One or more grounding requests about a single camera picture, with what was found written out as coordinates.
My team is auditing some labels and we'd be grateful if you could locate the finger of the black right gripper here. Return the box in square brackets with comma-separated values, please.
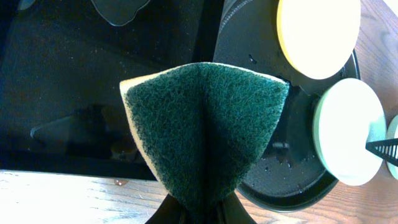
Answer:
[366, 138, 398, 166]

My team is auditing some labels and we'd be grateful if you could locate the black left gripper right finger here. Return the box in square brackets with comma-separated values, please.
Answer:
[217, 192, 256, 224]

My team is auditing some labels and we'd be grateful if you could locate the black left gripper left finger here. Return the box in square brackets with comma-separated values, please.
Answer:
[146, 194, 187, 224]

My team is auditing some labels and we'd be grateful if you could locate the mint green plate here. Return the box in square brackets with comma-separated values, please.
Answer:
[386, 115, 398, 179]
[312, 78, 387, 186]

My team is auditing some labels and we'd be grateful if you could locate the green yellow sponge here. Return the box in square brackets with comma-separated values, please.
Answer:
[119, 62, 290, 216]

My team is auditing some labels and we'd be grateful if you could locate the yellow plate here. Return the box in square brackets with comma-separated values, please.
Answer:
[276, 0, 361, 80]

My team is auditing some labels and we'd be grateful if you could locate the round black tray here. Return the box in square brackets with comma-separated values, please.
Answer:
[213, 0, 359, 212]

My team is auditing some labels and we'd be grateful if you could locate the black rectangular water tray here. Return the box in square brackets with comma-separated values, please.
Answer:
[1, 1, 224, 180]

